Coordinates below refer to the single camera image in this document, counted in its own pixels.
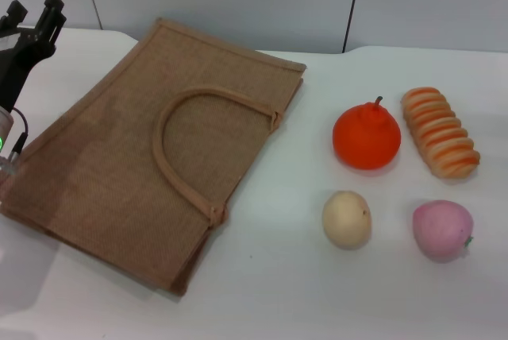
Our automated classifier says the beige pear toy fruit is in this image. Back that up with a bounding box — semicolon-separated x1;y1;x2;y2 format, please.
321;190;373;249

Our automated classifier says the orange pomegranate toy fruit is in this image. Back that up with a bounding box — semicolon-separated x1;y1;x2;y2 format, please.
332;95;402;170

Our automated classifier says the brown woven jute handbag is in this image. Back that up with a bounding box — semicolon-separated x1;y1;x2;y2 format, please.
0;17;307;298

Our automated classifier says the dark cable with metal plug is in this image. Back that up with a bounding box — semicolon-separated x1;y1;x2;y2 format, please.
7;106;31;159

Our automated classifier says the orange striped bread loaf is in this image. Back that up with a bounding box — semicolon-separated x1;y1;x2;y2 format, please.
401;86;481;180

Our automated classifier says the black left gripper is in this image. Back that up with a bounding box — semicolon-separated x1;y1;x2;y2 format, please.
0;0;67;111

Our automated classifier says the pink peach toy fruit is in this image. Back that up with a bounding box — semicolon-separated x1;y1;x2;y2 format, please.
411;199;475;264

